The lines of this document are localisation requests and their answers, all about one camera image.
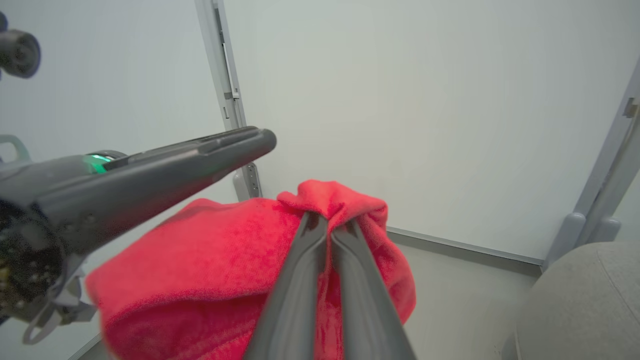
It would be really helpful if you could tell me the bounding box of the grey left gripper green band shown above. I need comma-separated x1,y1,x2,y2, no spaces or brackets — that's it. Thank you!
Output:
0,128,278,257

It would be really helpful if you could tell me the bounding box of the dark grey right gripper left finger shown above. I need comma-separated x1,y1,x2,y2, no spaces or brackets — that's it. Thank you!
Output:
243,211,329,360

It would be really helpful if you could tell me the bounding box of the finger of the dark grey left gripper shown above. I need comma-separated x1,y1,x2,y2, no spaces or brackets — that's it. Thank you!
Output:
115,126,262,169

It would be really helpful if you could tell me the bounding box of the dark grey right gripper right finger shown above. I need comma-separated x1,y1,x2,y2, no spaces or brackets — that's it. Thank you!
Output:
330,219,417,360

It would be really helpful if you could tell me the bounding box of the red fleece clothing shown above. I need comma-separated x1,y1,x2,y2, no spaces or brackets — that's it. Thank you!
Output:
85,179,417,360

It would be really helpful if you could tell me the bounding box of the black round knob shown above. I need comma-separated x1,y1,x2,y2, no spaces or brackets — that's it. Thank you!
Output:
0,11,42,80

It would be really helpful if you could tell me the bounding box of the grey metal partition post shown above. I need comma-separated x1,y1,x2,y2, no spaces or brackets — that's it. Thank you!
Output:
543,56,640,272
194,0,263,202

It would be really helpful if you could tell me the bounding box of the grey metal floor rail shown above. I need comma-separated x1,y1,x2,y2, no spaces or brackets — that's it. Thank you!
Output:
386,226,545,277

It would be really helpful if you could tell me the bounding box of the grey curved handle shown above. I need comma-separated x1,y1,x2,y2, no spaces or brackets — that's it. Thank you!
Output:
0,134,32,164

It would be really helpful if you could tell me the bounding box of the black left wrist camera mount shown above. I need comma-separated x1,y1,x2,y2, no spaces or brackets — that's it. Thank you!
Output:
0,199,98,346

